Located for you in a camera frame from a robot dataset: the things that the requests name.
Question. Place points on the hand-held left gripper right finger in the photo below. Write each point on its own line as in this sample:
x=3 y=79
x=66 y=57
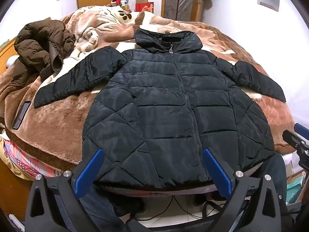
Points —
x=217 y=174

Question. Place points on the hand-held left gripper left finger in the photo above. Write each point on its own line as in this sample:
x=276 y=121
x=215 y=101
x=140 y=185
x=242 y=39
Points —
x=89 y=171

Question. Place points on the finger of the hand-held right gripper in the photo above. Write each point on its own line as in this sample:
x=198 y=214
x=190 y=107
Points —
x=293 y=140
x=301 y=127

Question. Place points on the black puffer jacket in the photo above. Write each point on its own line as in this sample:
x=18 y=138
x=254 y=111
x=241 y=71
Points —
x=169 y=106

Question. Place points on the teal paper bag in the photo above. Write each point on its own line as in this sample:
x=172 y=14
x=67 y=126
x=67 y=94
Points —
x=297 y=188

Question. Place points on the person's right leg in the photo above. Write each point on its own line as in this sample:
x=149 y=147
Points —
x=275 y=174

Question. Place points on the person's leg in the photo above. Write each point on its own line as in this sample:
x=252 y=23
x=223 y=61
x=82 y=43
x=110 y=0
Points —
x=101 y=210
x=275 y=174

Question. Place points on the person's left leg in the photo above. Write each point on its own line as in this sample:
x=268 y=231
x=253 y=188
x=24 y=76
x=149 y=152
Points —
x=101 y=210

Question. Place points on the brown printed plush blanket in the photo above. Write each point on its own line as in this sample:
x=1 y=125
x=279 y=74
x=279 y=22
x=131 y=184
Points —
x=67 y=118

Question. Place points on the plaid bed sheet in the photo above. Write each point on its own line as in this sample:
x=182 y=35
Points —
x=26 y=159

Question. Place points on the wooden bedside cabinet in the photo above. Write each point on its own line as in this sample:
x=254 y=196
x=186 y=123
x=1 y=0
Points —
x=14 y=193

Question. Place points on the black smartphone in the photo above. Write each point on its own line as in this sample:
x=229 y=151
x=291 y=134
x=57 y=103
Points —
x=21 y=114

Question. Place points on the brown puffer jacket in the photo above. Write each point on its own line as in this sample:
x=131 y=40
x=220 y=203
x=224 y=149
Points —
x=41 y=46

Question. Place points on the wooden headboard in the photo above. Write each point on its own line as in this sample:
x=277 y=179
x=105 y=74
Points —
x=7 y=50

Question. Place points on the plush toy with santa hat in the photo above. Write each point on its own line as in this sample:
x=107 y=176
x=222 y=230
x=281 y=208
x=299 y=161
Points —
x=116 y=2

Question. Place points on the clear plastic jar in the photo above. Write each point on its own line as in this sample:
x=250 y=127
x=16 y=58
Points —
x=125 y=2

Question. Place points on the red gift box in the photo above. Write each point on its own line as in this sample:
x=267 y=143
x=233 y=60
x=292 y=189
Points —
x=144 y=7

